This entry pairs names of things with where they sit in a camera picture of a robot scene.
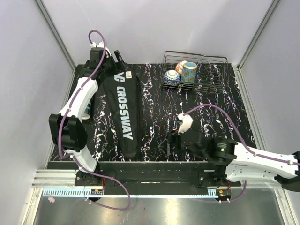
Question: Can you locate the black Crossway racket bag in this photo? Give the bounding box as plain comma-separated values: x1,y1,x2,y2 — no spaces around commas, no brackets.
102,62,143,159

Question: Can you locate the black shuttlecock tube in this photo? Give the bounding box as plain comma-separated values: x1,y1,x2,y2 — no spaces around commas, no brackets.
82,100,92,120

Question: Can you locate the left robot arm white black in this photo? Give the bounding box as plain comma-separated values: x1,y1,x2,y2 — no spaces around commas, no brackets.
49,46,125,186

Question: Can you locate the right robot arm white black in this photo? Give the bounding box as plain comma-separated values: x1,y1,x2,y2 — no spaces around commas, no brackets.
160,130,300,192

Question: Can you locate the blue white patterned bowl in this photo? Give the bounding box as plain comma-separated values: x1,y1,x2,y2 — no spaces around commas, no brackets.
164,70,181,86

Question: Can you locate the red white patterned cup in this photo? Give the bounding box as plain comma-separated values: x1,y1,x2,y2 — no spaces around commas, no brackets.
175,60,187,75

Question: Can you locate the light blue butterfly cup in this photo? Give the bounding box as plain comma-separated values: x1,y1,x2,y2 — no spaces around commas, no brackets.
181,62,198,84

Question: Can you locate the small pink object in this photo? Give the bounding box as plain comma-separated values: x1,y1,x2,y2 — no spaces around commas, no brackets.
48,197,55,203

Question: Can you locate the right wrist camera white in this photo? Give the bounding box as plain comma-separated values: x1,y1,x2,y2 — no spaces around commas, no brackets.
178,113,194,134

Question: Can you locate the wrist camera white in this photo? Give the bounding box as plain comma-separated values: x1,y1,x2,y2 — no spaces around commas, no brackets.
178,113,194,134
90,41,113,58

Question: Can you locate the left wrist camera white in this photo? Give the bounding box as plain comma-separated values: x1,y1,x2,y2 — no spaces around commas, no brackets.
90,41,113,58

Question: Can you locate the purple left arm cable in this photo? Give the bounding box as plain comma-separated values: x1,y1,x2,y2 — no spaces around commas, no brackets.
57,30,132,211

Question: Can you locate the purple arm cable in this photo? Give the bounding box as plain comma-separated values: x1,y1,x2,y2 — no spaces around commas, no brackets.
57,30,132,211
184,104,298,203

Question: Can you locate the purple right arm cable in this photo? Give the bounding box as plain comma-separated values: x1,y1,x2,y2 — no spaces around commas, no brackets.
184,104,298,203

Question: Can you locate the dark wire dish rack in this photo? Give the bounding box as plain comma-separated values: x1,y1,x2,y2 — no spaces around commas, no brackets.
160,51,229,93

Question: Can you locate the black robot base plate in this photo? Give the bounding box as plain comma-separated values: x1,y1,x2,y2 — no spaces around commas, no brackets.
75,161,242,195

